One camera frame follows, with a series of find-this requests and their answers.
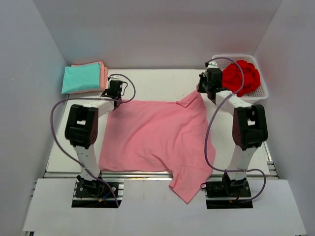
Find red crumpled t shirt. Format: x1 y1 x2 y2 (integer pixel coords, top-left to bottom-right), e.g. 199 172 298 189
222 60 261 97

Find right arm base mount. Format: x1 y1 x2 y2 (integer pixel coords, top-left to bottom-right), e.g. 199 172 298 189
200 177 253 209

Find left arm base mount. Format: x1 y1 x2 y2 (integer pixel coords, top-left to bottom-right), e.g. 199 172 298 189
71 176 124 208

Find folded salmon t shirt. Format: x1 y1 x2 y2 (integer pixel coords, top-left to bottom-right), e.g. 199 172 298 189
71 61 108 94

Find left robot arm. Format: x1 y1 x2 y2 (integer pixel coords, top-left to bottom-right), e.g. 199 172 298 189
65 79 123 196

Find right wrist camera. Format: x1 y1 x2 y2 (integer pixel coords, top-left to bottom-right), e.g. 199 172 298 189
204 60 219 69

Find folded teal t shirt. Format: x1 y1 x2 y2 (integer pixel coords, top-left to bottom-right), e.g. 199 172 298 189
62 63 101 94

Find white plastic basket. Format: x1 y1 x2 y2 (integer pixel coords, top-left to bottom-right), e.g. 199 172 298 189
212 54 268 103

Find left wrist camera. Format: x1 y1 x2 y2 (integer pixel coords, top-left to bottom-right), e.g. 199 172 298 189
107 75 120 81

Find pink t shirt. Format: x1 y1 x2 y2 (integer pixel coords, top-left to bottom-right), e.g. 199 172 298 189
98 91 216 203

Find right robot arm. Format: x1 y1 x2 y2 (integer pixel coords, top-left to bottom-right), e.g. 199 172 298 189
197 67 268 196

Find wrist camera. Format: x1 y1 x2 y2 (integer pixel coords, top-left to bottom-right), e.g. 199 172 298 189
204 60 219 69
107 75 120 81

